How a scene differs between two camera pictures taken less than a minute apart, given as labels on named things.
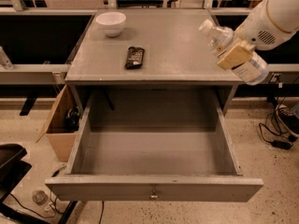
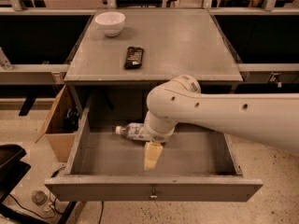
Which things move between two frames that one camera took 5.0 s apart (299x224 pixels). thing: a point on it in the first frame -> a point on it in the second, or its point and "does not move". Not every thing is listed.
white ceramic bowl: x=112 y=21 does not move
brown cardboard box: x=62 y=123 does not move
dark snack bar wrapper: x=135 y=57 does not move
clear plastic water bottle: x=255 y=71 -> x=135 y=131
